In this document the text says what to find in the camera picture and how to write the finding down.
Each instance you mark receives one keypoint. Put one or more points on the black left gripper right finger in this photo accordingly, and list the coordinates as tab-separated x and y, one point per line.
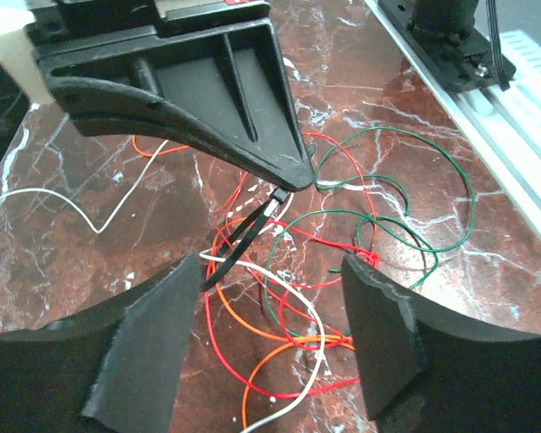
426	368

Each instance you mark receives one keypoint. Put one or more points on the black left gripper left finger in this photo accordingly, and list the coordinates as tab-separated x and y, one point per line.
113	367

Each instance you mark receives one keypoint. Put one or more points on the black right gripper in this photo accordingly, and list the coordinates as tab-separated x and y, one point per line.
222	91

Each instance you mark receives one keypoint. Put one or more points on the black zip tie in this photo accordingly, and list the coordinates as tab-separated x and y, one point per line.
241	238

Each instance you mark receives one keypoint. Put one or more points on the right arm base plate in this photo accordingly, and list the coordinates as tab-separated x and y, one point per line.
442	33

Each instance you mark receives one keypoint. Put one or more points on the aluminium front rail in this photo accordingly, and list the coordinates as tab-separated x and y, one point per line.
504	127

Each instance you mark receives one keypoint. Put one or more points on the grey slotted cable duct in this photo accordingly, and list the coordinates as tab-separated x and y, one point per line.
525	54

